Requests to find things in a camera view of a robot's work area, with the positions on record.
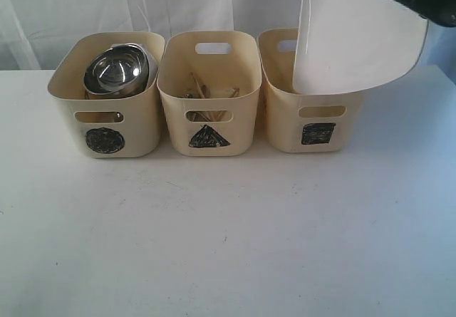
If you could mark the white square plate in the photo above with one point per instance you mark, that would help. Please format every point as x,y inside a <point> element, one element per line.
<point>345,46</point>

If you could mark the wooden chopstick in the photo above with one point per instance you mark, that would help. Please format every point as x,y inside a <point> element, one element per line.
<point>197,82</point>
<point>233,94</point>

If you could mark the small white bowl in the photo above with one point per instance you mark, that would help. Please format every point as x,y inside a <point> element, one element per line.
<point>154,69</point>

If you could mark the stainless steel bowl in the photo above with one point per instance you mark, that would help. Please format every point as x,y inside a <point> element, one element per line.
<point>95,77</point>

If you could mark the steel table knife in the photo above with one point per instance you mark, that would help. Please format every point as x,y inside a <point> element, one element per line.
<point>202,93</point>

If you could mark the steel mug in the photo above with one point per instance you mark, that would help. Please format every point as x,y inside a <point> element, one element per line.
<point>118,117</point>

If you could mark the cream bin square mark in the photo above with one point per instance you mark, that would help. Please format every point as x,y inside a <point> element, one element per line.
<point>297,123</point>

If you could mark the cream bin triangle mark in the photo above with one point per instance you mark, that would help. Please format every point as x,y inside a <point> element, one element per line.
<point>222,60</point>

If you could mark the cream bin circle mark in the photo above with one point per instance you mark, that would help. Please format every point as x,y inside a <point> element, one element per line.
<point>90,121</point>

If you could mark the white backdrop curtain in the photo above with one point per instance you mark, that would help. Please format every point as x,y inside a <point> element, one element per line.
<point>37,34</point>

